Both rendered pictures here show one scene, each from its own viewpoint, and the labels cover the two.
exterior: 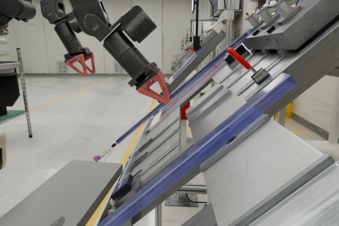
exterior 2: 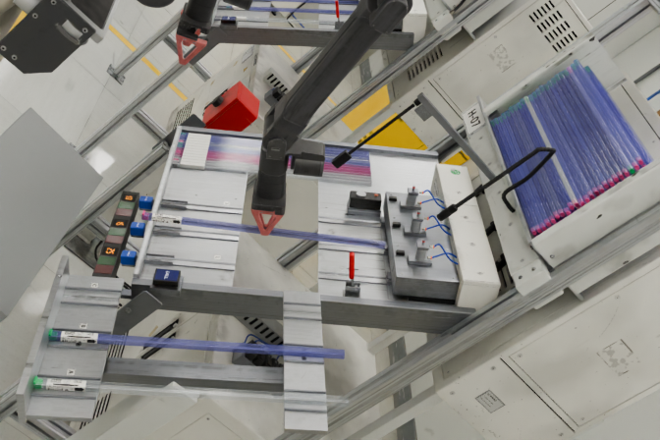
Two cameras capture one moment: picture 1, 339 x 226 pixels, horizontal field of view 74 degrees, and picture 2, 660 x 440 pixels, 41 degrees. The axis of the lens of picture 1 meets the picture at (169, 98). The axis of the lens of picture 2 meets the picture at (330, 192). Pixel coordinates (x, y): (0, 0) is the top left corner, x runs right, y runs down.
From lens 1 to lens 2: 136 cm
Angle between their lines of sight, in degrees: 28
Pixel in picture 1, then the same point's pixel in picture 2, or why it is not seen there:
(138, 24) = (308, 169)
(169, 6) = not seen: outside the picture
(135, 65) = (272, 192)
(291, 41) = (396, 287)
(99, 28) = (277, 152)
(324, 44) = (407, 312)
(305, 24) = (414, 285)
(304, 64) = (383, 313)
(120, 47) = (276, 169)
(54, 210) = (25, 207)
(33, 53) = not seen: outside the picture
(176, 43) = not seen: outside the picture
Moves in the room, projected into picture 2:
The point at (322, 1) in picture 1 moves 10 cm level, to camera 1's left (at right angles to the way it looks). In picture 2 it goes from (438, 282) to (410, 254)
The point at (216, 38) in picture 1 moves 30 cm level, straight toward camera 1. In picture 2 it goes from (392, 37) to (390, 62)
